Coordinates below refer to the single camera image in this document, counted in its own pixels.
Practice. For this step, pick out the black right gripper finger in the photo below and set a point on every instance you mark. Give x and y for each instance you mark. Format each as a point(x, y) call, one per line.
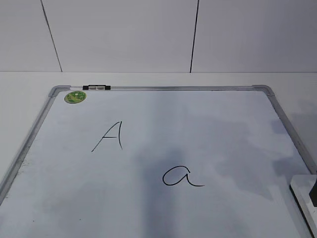
point(313, 194)

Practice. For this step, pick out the white board eraser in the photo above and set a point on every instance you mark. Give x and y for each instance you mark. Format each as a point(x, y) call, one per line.
point(300, 186)

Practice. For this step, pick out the black and silver board clip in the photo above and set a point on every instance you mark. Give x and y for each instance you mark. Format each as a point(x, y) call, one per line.
point(96, 87)

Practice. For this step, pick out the round green sticker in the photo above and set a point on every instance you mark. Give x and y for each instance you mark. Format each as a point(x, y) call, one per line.
point(75, 97)

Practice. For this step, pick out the white board with grey frame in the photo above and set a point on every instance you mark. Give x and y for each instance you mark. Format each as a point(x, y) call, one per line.
point(157, 162)

